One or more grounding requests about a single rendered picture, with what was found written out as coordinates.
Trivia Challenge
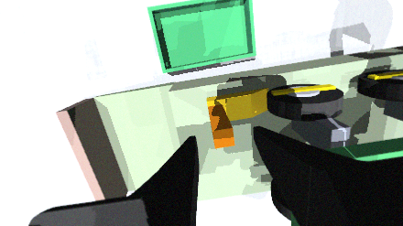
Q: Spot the green tray floor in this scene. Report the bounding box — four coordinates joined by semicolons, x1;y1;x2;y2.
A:
154;0;248;68

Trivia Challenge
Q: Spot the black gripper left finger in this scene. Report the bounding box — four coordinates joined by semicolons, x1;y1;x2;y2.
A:
28;135;200;226

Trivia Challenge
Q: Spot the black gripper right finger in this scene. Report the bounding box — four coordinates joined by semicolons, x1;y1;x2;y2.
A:
253;126;403;226

